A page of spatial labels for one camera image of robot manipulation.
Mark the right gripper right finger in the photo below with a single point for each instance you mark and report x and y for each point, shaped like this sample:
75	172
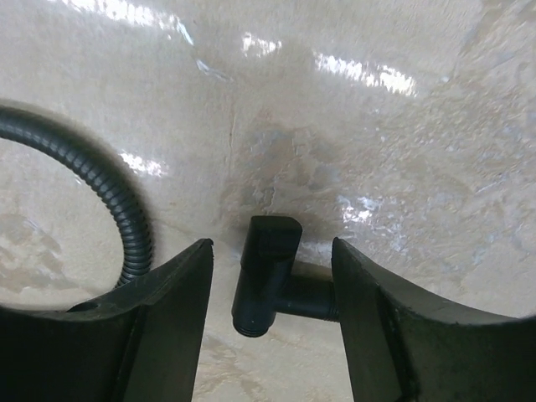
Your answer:
404	343

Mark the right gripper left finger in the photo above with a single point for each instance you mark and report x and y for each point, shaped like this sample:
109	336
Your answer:
139	342

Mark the black T-shaped fitting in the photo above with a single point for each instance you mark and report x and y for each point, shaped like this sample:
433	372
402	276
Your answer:
266	284

